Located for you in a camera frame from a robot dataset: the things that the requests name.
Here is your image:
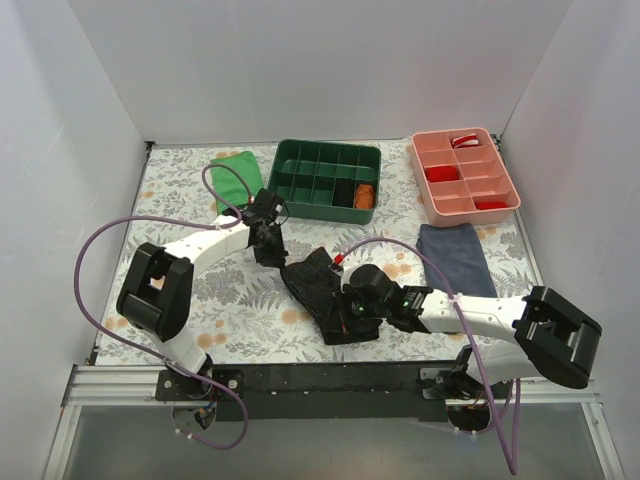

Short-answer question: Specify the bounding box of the black pinstriped underwear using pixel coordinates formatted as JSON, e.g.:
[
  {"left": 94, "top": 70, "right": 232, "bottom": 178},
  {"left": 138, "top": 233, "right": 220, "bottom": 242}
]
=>
[{"left": 280, "top": 247, "right": 382, "bottom": 346}]

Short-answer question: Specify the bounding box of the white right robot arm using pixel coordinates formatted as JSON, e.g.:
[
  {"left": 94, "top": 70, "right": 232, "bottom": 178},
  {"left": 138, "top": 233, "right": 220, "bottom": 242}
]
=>
[{"left": 338, "top": 264, "right": 602, "bottom": 398}]

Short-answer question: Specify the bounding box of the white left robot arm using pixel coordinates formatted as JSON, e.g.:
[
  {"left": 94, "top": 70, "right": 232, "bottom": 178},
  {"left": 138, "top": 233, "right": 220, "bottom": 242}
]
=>
[{"left": 116, "top": 189, "right": 288, "bottom": 400}]

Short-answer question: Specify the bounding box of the red white striped roll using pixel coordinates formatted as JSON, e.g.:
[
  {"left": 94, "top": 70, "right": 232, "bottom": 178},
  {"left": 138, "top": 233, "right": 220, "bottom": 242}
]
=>
[{"left": 451, "top": 133, "right": 480, "bottom": 149}]

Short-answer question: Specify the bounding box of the green folded cloth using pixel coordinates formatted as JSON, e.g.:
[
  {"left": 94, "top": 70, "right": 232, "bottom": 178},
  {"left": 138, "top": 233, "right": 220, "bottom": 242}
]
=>
[{"left": 210, "top": 151, "right": 264, "bottom": 206}]

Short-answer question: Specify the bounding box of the floral patterned table mat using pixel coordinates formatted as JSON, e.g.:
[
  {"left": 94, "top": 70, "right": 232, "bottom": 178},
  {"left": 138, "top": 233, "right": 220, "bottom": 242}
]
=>
[{"left": 97, "top": 141, "right": 559, "bottom": 364}]

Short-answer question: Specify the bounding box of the green compartment bin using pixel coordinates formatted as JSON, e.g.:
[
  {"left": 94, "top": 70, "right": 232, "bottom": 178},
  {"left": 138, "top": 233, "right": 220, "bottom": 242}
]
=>
[{"left": 267, "top": 139, "right": 382, "bottom": 225}]

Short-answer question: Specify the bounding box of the black rolled cloth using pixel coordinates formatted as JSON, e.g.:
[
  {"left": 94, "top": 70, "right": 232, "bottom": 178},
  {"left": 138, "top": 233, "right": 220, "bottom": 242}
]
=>
[{"left": 332, "top": 178, "right": 355, "bottom": 208}]

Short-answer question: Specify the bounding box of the grey-blue folded cloth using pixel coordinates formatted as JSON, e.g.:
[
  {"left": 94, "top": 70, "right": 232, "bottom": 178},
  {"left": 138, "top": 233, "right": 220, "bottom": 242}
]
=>
[{"left": 416, "top": 223, "right": 497, "bottom": 298}]

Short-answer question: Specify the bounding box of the orange rolled cloth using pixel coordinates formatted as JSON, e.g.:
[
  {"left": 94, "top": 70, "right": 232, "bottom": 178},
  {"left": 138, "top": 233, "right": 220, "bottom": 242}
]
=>
[{"left": 353, "top": 183, "right": 376, "bottom": 210}]

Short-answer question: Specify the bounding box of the red rolled cloth left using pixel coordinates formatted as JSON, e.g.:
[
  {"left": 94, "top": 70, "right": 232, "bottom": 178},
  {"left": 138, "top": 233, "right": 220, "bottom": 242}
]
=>
[{"left": 425, "top": 165, "right": 460, "bottom": 183}]

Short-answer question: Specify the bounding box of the red rolled cloth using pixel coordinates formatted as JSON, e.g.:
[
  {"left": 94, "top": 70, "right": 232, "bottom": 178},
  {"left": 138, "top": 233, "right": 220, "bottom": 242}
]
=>
[
  {"left": 425, "top": 165, "right": 460, "bottom": 183},
  {"left": 473, "top": 198, "right": 511, "bottom": 211}
]

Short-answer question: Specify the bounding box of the red rolled cloth right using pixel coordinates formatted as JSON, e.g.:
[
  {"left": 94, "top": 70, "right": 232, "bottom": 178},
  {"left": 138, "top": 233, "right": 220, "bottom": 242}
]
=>
[{"left": 473, "top": 198, "right": 511, "bottom": 211}]

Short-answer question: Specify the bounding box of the pink compartment bin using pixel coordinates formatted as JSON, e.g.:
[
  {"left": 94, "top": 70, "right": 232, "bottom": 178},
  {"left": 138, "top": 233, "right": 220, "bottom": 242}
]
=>
[{"left": 410, "top": 127, "right": 521, "bottom": 227}]

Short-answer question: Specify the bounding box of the black table edge rail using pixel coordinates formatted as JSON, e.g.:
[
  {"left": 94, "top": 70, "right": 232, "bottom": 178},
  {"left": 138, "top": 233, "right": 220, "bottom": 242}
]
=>
[{"left": 154, "top": 362, "right": 506, "bottom": 424}]

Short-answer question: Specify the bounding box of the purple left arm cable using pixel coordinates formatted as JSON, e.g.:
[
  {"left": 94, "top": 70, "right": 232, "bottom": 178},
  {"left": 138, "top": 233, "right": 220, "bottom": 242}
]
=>
[{"left": 73, "top": 163, "right": 261, "bottom": 450}]

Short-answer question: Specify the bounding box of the aluminium frame rail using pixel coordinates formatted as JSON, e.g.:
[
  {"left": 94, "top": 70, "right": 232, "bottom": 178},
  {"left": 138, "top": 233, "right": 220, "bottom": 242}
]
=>
[{"left": 62, "top": 363, "right": 174, "bottom": 405}]

